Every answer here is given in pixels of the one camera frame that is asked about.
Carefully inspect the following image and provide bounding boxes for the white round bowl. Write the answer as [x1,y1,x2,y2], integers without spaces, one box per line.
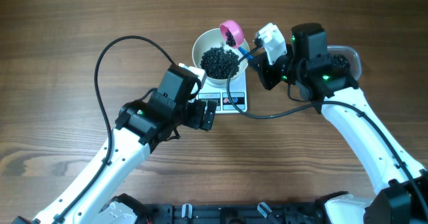
[192,28,248,78]

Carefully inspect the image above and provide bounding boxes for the white digital kitchen scale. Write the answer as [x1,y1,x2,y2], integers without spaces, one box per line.
[196,72,248,114]

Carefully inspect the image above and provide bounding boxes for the pink scoop blue handle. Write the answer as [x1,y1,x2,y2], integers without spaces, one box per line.
[219,19,253,60]

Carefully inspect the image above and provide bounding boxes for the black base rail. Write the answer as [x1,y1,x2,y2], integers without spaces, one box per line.
[140,202,379,224]

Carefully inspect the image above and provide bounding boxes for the black right camera cable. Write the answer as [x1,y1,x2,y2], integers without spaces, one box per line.
[225,39,428,218]

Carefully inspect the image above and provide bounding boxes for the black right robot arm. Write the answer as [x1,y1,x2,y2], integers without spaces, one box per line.
[249,23,427,223]

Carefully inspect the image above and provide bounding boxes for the black camera cable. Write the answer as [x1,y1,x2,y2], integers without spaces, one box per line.
[225,39,428,218]
[49,35,177,224]

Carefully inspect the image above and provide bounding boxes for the black left camera cable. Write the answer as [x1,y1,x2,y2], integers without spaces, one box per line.
[49,35,177,224]

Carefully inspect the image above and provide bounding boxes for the clear plastic container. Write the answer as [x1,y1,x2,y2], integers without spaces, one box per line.
[327,45,362,80]

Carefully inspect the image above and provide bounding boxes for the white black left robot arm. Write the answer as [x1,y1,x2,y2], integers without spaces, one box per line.
[31,64,217,224]

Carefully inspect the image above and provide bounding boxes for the black beans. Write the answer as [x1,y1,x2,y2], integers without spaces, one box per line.
[201,31,350,80]

